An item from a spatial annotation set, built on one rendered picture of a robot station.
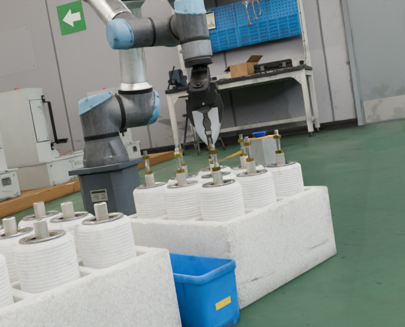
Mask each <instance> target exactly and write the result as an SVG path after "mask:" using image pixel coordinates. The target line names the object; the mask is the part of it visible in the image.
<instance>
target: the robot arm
mask: <svg viewBox="0 0 405 327"><path fill-rule="evenodd" d="M83 1H84V2H86V3H88V4H89V5H90V6H91V7H92V8H93V10H94V11H95V13H96V14H97V15H98V16H99V17H100V19H101V20H102V21H103V23H104V24H105V25H106V39H107V41H108V44H109V46H110V47H111V48H112V49H115V50H116V49H118V50H119V63H120V70H121V85H120V86H119V88H118V95H113V93H112V92H111V91H107V92H104V93H100V94H97V95H92V96H90V97H86V98H83V99H81V100H80V101H79V103H78V106H79V115H80V122H81V125H82V132H83V136H84V143H85V146H84V156H83V161H82V162H83V166H84V168H91V167H100V166H104V165H111V164H117V163H121V162H126V161H129V154H128V152H127V150H126V148H125V146H124V145H123V143H122V141H121V139H120V135H119V130H121V129H126V128H133V127H140V126H142V127H144V126H146V125H150V124H153V123H155V122H156V121H157V119H158V117H159V115H160V98H159V95H158V93H157V91H155V90H153V86H152V85H151V84H150V83H149V82H148V81H147V69H146V61H145V47H157V46H165V47H176V46H178V45H180V46H181V48H182V49H181V50H179V53H180V54H181V53H182V57H183V61H185V63H184V66H185V68H191V67H192V68H193V69H192V70H191V77H190V86H189V87H188V91H187V92H186V93H188V99H186V100H185V101H186V113H187V115H188V118H189V119H190V121H191V123H192V125H193V127H194V128H195V130H196V131H197V133H198V135H199V136H200V138H201V139H202V140H203V141H204V142H205V144H207V145H209V142H208V136H207V135H206V127H205V126H204V123H203V121H204V114H203V113H202V112H200V111H199V109H200V107H203V106H209V107H212V106H213V107H212V109H211V110H210V111H209V112H208V118H209V120H210V121H211V125H210V128H211V131H212V136H211V139H212V143H213V144H215V142H216V140H217V138H218V135H219V130H220V126H221V118H222V115H223V102H222V100H221V94H219V89H218V85H217V83H215V82H211V81H210V69H209V67H208V65H209V64H213V62H212V58H211V57H212V47H211V43H210V37H209V32H208V24H207V20H206V11H205V8H204V2H203V0H176V1H175V2H174V7H175V9H174V12H175V14H173V15H172V16H160V17H149V18H143V17H142V16H141V6H142V4H144V2H145V0H83ZM216 90H217V91H216Z"/></svg>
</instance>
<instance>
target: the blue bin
mask: <svg viewBox="0 0 405 327"><path fill-rule="evenodd" d="M169 256H170V260H171V268H172V272H173V279H174V283H175V291H176V294H177V302H178V309H179V313H180V320H181V325H182V327H231V326H232V325H234V324H235V323H237V322H239V320H240V316H239V304H238V293H237V287H236V275H235V268H236V261H235V260H233V259H228V258H215V257H208V256H196V255H189V254H177V253H170V252H169Z"/></svg>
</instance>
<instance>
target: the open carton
mask: <svg viewBox="0 0 405 327"><path fill-rule="evenodd" d="M261 57H263V55H251V56H250V58H249V59H248V60H247V61H246V62H245V63H241V64H236V65H233V66H228V67H227V68H226V69H225V70H224V72H229V71H230V75H231V78H234V77H241V76H245V75H252V74H255V73H254V71H255V69H254V65H257V64H258V62H259V60H260V59H261Z"/></svg>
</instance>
